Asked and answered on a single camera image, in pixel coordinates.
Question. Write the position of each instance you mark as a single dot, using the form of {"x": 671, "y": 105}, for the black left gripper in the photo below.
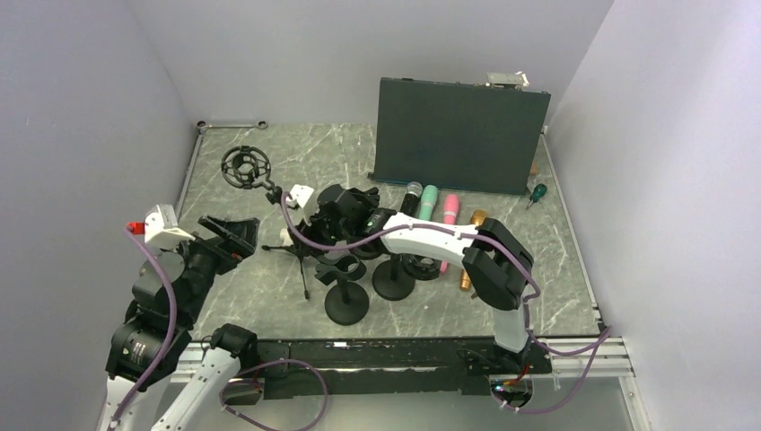
{"x": 239, "y": 236}

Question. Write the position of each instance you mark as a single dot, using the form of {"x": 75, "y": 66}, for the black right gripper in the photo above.
{"x": 309, "y": 229}

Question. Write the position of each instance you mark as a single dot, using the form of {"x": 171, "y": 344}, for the black pink-mic desk stand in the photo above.
{"x": 364, "y": 221}

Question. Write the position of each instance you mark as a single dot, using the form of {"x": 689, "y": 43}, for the black tripod shock-mount stand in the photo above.
{"x": 247, "y": 167}

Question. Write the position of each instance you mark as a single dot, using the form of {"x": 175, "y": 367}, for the black clip desk stand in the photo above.
{"x": 346, "y": 303}

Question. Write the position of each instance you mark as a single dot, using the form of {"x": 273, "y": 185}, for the mint green microphone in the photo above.
{"x": 428, "y": 201}

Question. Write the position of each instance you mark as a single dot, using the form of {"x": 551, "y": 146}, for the pink microphone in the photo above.
{"x": 450, "y": 209}

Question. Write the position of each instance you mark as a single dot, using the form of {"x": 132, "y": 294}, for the gold condenser microphone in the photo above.
{"x": 477, "y": 218}

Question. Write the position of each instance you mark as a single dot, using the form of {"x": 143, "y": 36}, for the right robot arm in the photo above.
{"x": 499, "y": 267}

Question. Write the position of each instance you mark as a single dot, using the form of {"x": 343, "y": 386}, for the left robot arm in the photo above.
{"x": 168, "y": 296}

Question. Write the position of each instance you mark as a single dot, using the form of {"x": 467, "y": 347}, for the white plastic connector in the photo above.
{"x": 285, "y": 237}

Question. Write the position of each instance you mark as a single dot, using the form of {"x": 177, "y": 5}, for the dark green upright board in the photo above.
{"x": 457, "y": 136}

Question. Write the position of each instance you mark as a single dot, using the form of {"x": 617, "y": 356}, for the metal clamp behind board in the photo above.
{"x": 517, "y": 80}

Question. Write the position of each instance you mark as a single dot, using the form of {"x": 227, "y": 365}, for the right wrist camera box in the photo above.
{"x": 303, "y": 199}

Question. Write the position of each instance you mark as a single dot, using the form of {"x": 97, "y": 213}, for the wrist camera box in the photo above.
{"x": 303, "y": 199}
{"x": 160, "y": 228}

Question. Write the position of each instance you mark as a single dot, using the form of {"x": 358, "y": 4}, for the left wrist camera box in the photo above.
{"x": 160, "y": 228}

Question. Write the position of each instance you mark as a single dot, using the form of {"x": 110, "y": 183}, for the black shock-mount desk stand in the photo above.
{"x": 394, "y": 279}

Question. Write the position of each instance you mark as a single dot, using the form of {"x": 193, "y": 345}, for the green-handled screwdriver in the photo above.
{"x": 536, "y": 194}

